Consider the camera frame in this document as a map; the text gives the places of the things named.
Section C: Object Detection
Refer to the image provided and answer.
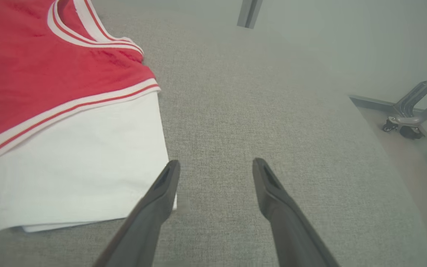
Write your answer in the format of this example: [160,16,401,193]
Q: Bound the grey partition foot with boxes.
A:
[236,0,263,29]

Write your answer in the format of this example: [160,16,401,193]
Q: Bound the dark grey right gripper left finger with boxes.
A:
[93,160,181,267]

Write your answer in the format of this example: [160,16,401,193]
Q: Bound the black caster wheel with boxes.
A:
[382,118,424,140]

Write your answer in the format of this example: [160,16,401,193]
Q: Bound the red basketball jersey white sleeves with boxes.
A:
[0,0,178,233]

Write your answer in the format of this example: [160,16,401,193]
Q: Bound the grey metal caster leg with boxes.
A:
[387,61,427,126]

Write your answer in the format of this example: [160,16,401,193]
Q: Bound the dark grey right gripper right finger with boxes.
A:
[252,158,340,267]

